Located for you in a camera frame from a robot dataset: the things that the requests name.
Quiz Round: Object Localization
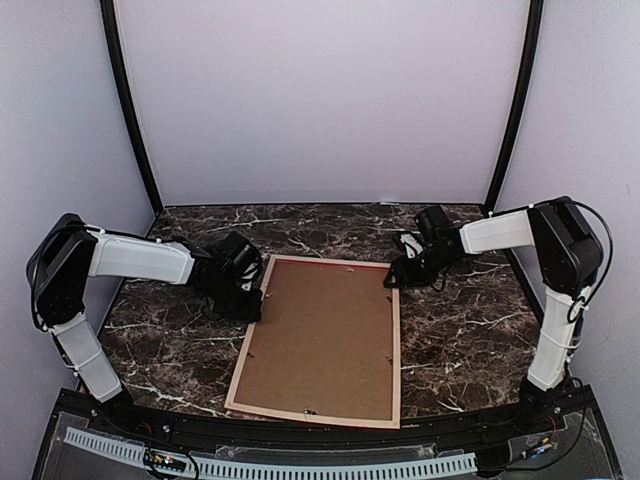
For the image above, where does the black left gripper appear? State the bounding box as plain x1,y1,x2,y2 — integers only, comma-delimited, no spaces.
204,276,264,324

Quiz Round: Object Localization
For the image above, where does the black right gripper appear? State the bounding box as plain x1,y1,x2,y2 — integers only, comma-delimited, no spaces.
389,246,457,287

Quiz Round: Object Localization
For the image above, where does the brown cardboard backing board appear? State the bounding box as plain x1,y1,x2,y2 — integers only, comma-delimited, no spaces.
233,259,397,420

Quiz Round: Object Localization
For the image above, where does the red wooden picture frame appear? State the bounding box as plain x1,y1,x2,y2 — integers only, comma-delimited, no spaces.
223,253,402,431

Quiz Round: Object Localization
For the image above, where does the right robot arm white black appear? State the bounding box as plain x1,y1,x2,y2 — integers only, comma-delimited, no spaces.
383,196,614,392

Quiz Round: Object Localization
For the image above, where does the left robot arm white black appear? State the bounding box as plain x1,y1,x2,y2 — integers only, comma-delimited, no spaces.
25,213,263,436

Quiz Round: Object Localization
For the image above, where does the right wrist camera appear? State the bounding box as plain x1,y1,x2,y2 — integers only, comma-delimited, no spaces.
394,231,424,259

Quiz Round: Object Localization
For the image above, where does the white slotted cable duct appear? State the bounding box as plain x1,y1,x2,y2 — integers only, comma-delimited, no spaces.
63,427,477,479

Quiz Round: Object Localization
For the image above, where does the black front table rail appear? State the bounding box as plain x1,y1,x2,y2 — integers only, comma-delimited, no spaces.
54,379,591,451

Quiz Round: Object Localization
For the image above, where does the right black corner post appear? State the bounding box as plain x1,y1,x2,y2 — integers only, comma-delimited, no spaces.
482,0,544,215

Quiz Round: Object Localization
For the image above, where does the black corner post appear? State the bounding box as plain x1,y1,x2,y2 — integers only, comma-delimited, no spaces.
482,0,544,215
99,0,164,216

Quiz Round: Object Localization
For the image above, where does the left black corner post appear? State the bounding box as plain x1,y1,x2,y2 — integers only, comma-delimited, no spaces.
99,0,164,216

